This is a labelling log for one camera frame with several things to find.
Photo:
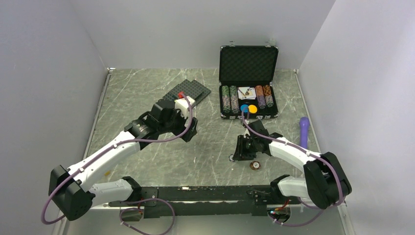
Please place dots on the playing cards deck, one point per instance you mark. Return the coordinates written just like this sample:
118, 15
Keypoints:
246, 93

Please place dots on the grey chip stack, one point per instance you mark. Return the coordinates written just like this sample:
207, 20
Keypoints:
226, 103

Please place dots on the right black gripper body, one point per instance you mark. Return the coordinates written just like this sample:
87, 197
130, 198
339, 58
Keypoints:
247, 148

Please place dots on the purple cylinder object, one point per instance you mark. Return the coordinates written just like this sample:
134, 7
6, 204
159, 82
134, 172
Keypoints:
304, 125

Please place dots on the purple chip stack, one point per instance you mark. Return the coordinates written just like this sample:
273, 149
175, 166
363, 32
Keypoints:
261, 101

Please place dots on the dark foam pad top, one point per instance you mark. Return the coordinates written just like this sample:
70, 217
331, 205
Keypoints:
184, 86

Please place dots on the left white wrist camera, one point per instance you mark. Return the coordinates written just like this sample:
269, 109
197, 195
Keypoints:
184, 104

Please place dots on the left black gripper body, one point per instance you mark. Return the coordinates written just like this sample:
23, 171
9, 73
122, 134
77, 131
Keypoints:
176, 125

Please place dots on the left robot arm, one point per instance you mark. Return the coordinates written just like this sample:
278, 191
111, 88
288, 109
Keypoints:
75, 189

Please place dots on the black poker case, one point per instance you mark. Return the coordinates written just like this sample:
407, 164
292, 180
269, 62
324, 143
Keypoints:
248, 66

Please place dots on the black base frame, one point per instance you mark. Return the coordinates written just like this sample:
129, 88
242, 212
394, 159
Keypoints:
255, 200

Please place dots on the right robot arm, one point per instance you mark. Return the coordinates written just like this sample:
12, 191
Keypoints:
324, 181

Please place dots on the dark green chip stack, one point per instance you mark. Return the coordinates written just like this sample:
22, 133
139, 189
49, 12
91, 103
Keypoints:
233, 92

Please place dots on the yellow dealer button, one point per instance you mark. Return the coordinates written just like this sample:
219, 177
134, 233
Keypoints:
252, 109

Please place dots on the small chip stack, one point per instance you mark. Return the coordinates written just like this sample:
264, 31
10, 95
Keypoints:
269, 101

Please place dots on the purple-grey chip stack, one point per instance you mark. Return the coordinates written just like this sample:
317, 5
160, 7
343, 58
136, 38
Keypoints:
234, 104

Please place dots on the red chip stack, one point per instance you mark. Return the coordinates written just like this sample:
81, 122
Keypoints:
259, 90

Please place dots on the blue dealer button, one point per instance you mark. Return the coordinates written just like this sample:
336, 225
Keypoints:
244, 108

